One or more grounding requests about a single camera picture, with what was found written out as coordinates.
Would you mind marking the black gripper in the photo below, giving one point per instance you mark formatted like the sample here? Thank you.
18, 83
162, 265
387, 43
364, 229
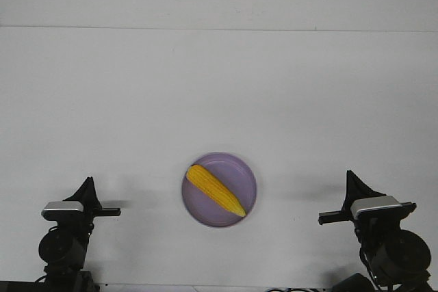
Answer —
87, 193
372, 223

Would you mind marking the purple round plate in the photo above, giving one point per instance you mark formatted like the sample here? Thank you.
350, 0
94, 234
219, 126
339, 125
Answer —
235, 175

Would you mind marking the yellow corn cob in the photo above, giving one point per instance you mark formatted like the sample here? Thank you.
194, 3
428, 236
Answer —
213, 188

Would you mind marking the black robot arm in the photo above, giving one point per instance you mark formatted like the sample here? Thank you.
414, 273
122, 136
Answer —
65, 245
395, 259

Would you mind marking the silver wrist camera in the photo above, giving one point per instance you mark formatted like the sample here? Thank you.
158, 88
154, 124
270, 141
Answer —
62, 211
366, 205

